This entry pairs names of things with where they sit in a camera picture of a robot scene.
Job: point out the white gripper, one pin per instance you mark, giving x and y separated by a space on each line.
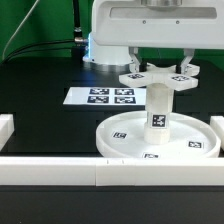
194 24

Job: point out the white left fence block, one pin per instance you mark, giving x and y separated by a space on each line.
6 128

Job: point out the white cross-shaped table base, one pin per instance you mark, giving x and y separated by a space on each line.
167 76

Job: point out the white front fence bar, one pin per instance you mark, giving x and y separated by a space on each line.
110 172

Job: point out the white right fence block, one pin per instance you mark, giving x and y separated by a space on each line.
217 124

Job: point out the white fence block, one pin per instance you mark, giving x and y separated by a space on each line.
6 128
217 124

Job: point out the white fiducial marker sheet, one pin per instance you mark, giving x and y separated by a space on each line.
105 96

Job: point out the black vertical cable connector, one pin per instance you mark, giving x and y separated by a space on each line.
77 30

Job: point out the white round table top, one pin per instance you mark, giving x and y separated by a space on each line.
176 136

